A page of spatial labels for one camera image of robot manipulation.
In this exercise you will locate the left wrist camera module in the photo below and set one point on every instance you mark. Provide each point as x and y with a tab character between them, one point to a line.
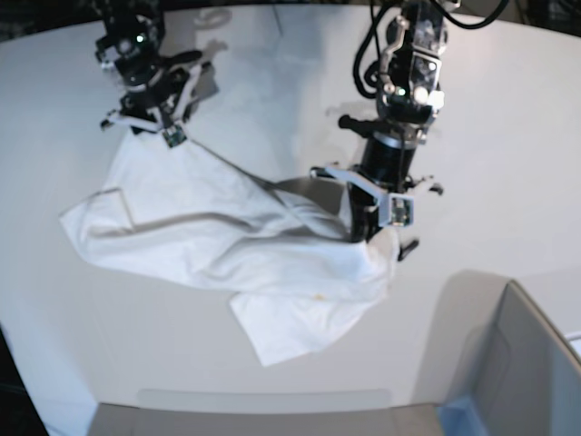
401	212

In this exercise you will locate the blue cloth in box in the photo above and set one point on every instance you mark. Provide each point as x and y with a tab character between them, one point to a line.
461	418

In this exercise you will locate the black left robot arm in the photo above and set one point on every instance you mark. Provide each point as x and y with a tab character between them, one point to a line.
398	67

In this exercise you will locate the white t-shirt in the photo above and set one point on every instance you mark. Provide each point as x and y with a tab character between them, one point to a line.
185	215

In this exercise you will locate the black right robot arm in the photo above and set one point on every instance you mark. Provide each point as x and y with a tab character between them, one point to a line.
132	42

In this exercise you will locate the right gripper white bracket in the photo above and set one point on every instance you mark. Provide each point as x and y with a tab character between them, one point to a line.
158	98

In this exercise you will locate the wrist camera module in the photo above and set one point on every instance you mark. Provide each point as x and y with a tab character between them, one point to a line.
401	212
174	136

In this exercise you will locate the grey open storage box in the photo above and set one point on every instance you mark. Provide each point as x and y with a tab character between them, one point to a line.
490	340

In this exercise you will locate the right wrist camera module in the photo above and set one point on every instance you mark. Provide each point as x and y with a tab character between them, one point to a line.
174	136

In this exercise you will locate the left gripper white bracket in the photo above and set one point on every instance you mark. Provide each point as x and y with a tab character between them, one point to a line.
411	188

